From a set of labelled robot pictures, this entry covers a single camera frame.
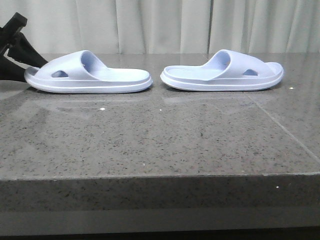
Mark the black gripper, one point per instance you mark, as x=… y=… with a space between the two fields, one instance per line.
x=19 y=49

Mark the light blue slipper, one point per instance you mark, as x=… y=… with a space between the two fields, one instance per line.
x=227 y=70
x=84 y=73

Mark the white pleated curtain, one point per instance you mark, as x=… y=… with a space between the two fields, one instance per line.
x=168 y=26

